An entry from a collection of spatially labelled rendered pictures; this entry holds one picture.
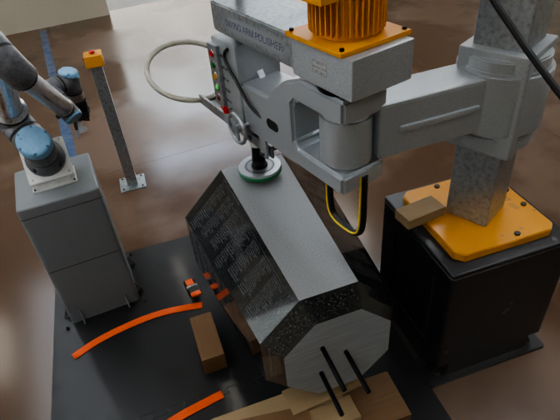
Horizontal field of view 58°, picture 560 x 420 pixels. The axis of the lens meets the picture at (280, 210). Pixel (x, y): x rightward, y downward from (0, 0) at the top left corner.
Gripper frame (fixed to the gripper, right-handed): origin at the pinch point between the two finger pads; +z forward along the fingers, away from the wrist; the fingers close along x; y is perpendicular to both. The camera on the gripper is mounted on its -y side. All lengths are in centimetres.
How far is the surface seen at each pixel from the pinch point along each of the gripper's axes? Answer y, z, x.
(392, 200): 149, -5, -77
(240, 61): 78, -67, -47
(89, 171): 3.6, 12.5, -18.9
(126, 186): 10, 115, 73
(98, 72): 4, 22, 91
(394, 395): 136, 48, -151
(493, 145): 166, -61, -103
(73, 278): -12, 61, -52
